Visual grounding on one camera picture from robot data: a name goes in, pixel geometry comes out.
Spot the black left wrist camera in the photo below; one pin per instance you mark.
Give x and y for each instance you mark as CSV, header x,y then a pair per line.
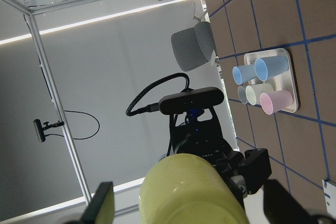
x,y
202,98

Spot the aluminium frame post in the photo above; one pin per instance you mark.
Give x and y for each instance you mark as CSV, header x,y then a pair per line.
x,y
54,95

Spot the grey plastic cup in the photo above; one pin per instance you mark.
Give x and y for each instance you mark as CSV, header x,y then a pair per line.
x,y
242,94

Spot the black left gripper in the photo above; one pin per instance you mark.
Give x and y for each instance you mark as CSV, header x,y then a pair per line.
x,y
204,139

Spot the cream plastic tray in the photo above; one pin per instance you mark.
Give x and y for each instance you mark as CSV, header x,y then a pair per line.
x,y
284,81

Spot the blue plastic cup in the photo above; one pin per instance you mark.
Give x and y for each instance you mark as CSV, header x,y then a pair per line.
x,y
245,73
269,67

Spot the black camera on frame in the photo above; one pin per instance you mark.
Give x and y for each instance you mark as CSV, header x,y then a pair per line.
x,y
41,128

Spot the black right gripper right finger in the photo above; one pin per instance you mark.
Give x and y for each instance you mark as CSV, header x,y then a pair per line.
x,y
280,207

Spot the grey office chair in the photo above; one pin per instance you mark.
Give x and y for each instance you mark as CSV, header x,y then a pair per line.
x,y
194,47

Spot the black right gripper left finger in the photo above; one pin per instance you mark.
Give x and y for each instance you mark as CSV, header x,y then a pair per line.
x,y
101,209

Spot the pink plastic cup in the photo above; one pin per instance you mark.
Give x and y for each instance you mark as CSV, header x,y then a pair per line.
x,y
275,101

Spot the yellow plastic cup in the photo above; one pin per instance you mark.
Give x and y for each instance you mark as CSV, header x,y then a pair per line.
x,y
184,188

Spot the pale green plastic cup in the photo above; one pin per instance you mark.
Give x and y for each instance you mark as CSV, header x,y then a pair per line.
x,y
254,91

